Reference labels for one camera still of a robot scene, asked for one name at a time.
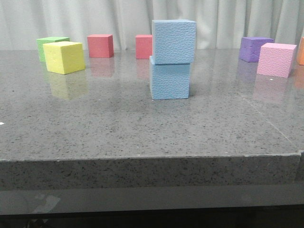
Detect purple foam block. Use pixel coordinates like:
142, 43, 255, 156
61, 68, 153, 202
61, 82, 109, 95
239, 37, 274, 62

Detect yellow foam block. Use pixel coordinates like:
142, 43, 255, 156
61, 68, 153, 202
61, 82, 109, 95
43, 41, 86, 75

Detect orange foam block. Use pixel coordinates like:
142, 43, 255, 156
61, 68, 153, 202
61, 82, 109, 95
296, 37, 304, 65

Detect left red foam block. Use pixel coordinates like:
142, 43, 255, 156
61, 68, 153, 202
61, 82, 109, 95
87, 34, 114, 58

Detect right red foam block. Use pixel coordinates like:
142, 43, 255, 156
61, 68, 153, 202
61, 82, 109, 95
135, 35, 152, 59

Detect green foam block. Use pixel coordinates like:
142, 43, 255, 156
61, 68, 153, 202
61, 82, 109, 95
36, 36, 70, 63

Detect red foam block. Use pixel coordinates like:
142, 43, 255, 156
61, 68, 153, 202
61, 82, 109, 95
135, 35, 152, 59
87, 34, 114, 58

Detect pink foam block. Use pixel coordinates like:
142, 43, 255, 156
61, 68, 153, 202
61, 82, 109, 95
256, 43, 297, 78

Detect grey pleated curtain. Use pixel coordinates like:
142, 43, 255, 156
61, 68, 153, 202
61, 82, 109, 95
0, 0, 304, 50

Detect textured light blue foam block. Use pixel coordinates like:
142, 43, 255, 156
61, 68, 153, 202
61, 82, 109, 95
152, 19, 197, 65

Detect smooth light blue foam block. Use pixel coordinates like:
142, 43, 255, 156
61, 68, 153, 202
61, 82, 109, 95
149, 56, 190, 100

